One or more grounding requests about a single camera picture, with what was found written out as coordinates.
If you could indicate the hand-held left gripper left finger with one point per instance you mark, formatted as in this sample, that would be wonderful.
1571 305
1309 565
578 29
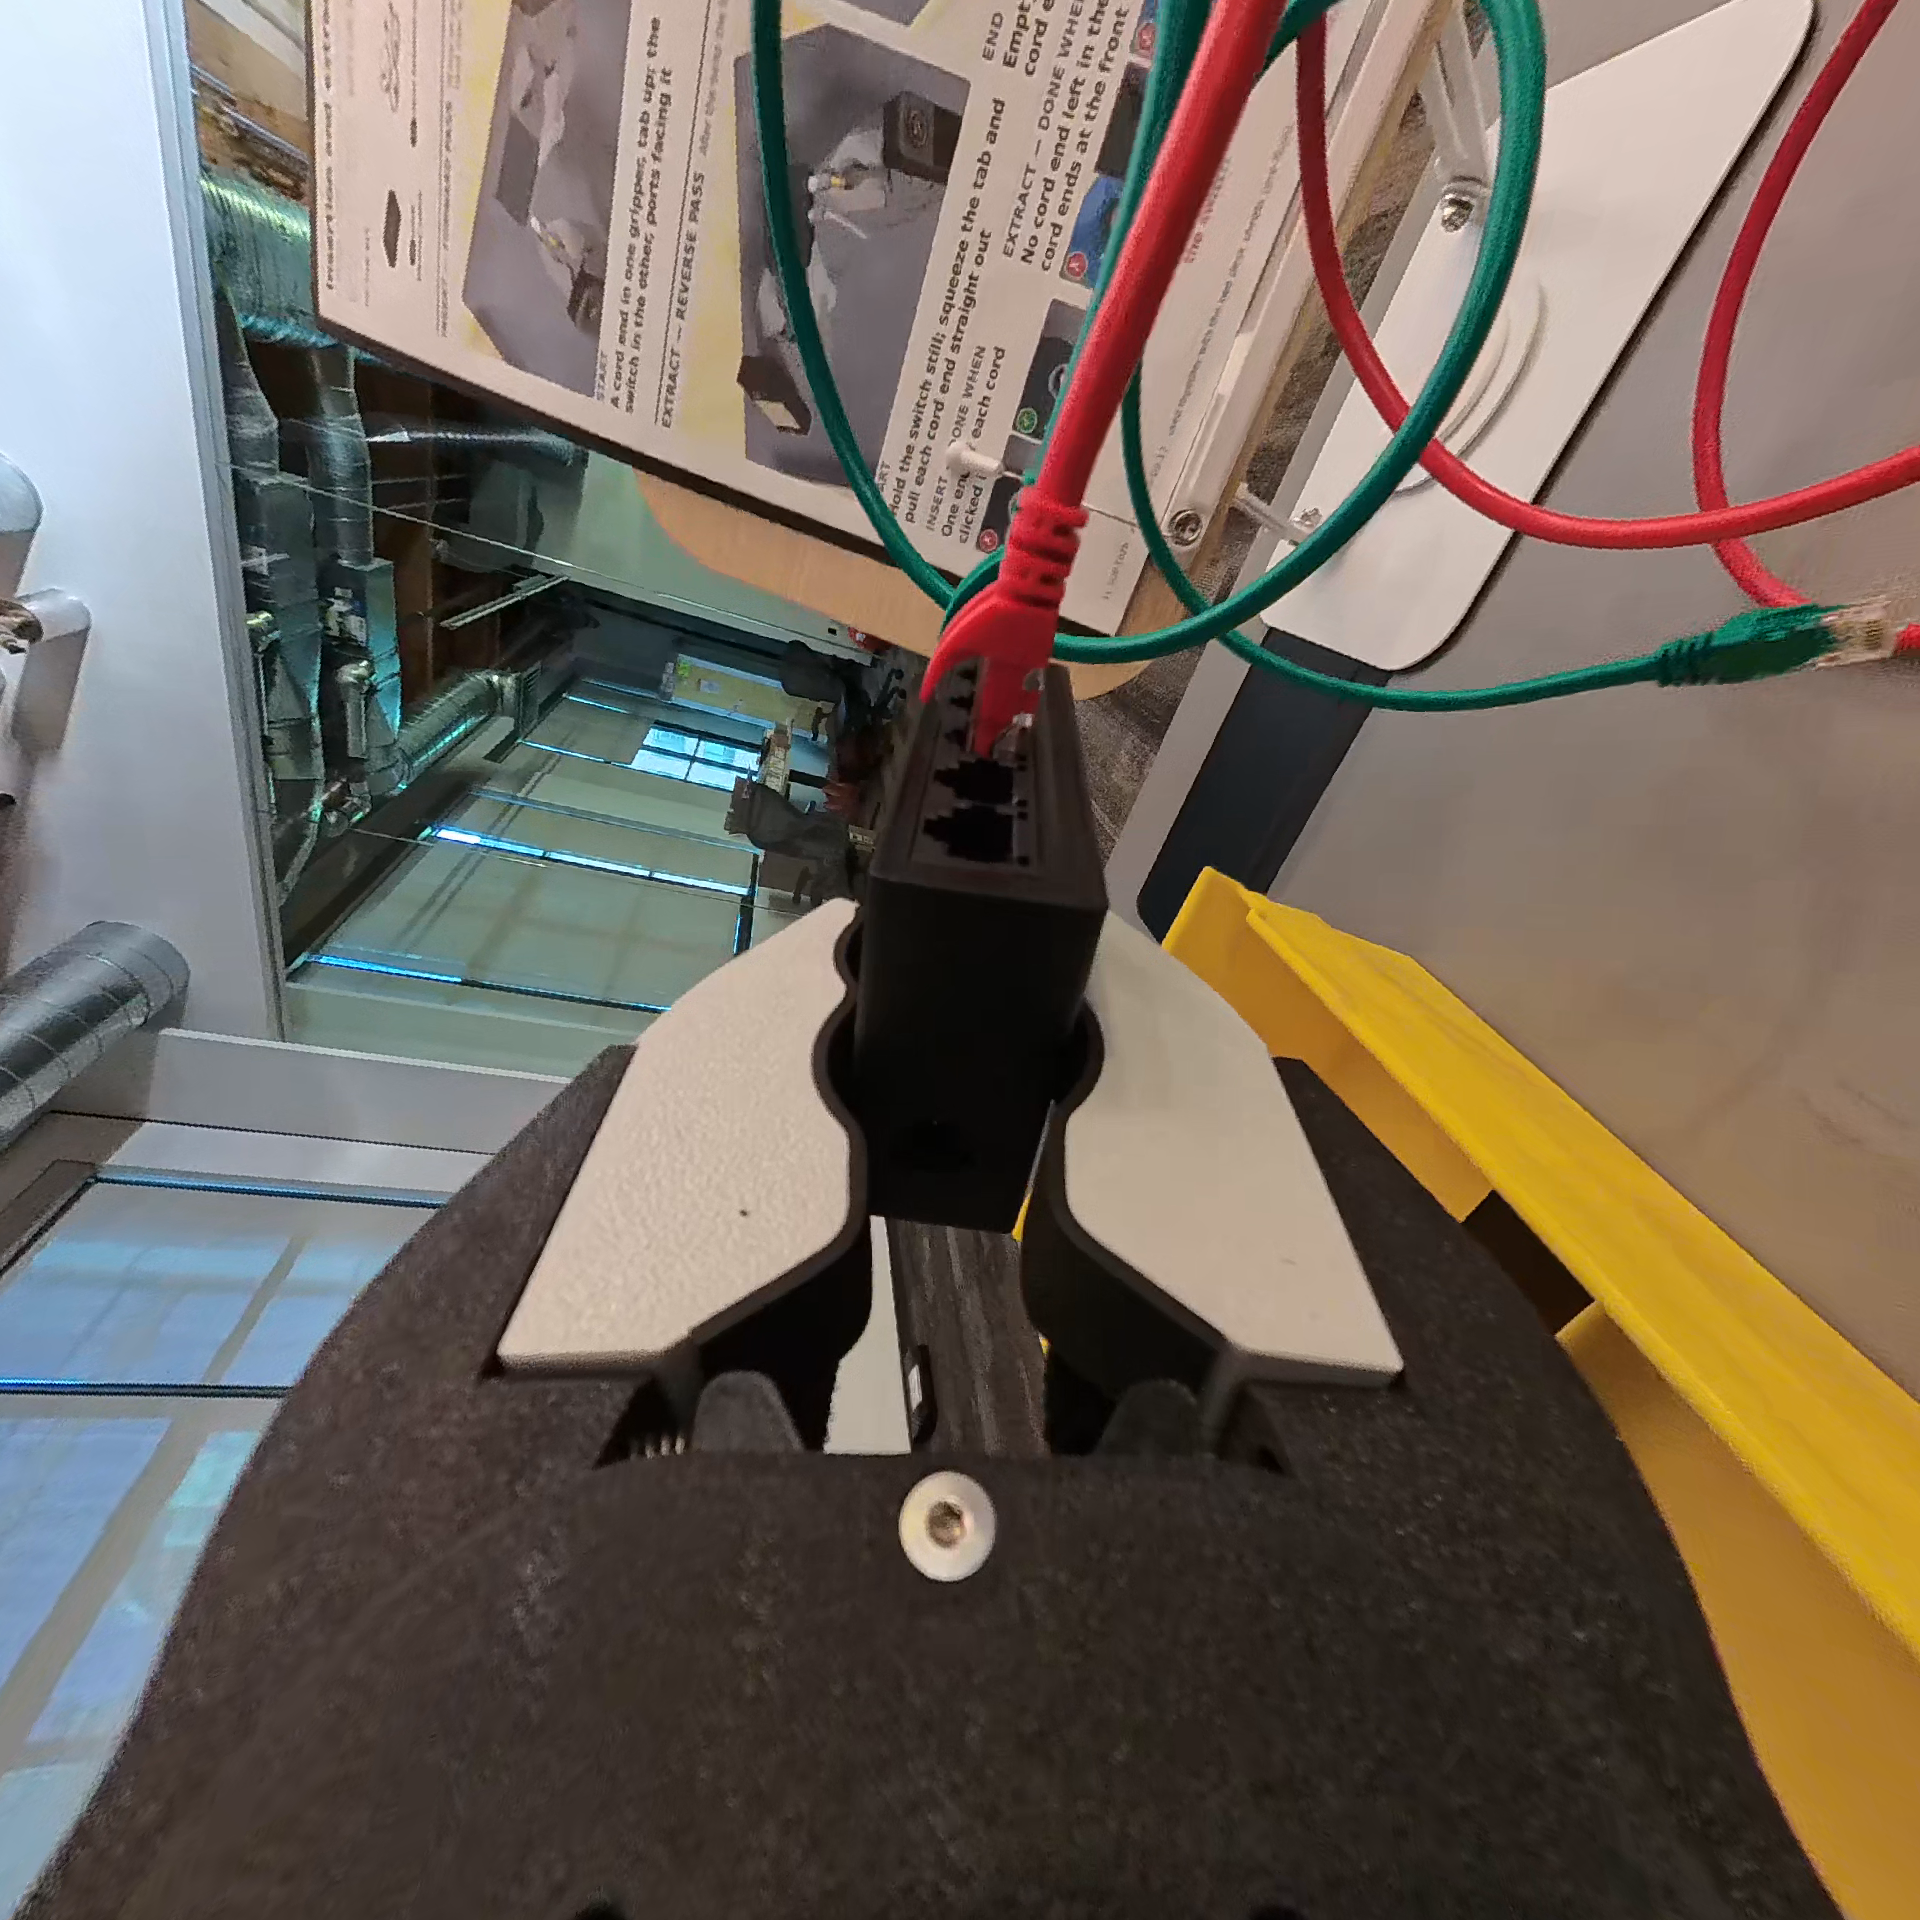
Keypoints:
691 1185

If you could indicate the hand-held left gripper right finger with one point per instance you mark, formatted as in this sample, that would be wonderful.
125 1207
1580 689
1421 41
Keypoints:
1214 1185

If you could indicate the black network switch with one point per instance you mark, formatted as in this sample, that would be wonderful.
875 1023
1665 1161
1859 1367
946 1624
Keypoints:
961 1021

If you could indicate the dark table leg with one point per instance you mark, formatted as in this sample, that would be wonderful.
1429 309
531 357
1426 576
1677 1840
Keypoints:
1231 809

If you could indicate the yellow plastic bin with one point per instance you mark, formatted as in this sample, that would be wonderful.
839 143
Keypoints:
1652 1200

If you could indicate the wooden board with instruction sheet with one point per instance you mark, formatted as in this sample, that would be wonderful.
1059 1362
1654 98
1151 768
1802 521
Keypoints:
645 225

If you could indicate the white sign stand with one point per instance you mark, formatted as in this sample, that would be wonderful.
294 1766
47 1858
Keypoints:
1621 301

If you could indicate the silver spiral duct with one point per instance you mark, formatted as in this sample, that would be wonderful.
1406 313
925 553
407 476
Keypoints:
77 1021

